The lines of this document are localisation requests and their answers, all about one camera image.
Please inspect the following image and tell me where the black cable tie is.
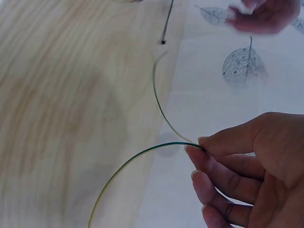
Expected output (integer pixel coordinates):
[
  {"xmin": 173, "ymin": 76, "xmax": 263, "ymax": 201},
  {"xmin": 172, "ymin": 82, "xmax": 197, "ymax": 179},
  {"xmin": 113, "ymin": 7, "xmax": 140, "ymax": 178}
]
[{"xmin": 160, "ymin": 0, "xmax": 176, "ymax": 46}]

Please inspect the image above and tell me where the green and yellow wire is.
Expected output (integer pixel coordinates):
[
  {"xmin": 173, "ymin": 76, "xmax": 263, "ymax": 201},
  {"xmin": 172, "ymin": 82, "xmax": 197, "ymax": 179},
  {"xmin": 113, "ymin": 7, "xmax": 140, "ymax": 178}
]
[{"xmin": 87, "ymin": 50, "xmax": 206, "ymax": 228}]

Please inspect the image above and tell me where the person's left hand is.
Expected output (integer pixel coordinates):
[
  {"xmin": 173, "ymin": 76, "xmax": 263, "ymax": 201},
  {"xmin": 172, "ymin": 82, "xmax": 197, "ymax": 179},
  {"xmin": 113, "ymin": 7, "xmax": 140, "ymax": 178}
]
[{"xmin": 225, "ymin": 0, "xmax": 301, "ymax": 34}]

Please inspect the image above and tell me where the person's right hand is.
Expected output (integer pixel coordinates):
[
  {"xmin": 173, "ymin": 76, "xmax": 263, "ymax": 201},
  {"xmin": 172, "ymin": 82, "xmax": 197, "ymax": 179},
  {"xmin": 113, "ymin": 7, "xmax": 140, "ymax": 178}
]
[{"xmin": 184, "ymin": 112, "xmax": 304, "ymax": 228}]

